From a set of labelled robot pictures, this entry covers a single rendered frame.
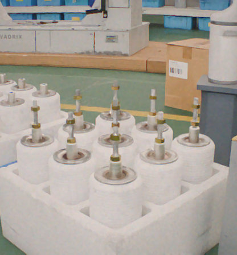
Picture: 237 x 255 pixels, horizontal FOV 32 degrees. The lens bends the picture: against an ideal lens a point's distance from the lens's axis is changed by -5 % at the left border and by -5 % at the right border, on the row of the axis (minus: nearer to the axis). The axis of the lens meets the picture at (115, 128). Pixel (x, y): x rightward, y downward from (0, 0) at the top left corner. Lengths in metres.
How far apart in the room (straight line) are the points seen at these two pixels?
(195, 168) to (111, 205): 0.24
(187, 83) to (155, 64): 0.80
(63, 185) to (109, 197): 0.12
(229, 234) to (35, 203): 0.39
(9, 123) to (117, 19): 1.83
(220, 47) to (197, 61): 0.70
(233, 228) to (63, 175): 0.34
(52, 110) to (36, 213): 0.47
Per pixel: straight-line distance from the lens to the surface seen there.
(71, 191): 0.83
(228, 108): 1.24
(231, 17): 1.21
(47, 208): 0.84
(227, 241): 0.88
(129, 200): 0.74
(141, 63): 2.77
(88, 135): 0.97
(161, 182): 0.82
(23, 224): 0.95
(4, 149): 1.16
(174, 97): 2.02
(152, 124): 0.99
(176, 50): 1.97
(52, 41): 3.05
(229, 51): 1.23
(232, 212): 0.84
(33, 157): 0.90
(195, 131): 0.92
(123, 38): 2.85
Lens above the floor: 0.58
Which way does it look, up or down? 20 degrees down
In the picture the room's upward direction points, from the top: straight up
